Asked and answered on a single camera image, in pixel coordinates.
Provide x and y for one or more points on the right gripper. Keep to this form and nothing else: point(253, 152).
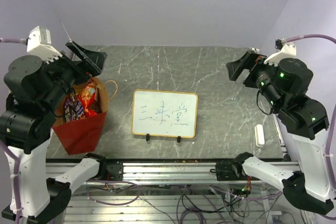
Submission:
point(257, 62)

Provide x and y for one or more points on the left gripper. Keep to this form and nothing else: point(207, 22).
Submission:
point(95, 60)

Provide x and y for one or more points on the red chips bag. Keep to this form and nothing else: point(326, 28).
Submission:
point(89, 99)

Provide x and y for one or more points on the purple candy packet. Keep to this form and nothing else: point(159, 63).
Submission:
point(73, 110)

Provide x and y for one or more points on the red paper bag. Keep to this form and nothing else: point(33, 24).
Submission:
point(81, 136)

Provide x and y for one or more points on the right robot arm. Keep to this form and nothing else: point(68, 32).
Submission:
point(284, 84)

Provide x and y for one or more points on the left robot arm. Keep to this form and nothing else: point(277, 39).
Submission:
point(38, 82)

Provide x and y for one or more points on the white eraser block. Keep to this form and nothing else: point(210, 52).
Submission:
point(259, 135)

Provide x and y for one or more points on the small whiteboard with stand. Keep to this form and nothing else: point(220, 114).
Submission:
point(164, 114)

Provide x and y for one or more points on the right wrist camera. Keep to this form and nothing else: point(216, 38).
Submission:
point(285, 50)

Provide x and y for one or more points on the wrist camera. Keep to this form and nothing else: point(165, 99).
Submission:
point(40, 41)
point(285, 50)

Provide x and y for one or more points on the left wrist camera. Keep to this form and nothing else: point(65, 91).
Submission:
point(40, 41)

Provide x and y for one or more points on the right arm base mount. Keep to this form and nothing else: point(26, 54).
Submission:
point(227, 171)

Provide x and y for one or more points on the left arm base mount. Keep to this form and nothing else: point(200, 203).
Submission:
point(111, 171)

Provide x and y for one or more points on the aluminium rail frame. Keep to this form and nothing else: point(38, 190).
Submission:
point(177, 192)

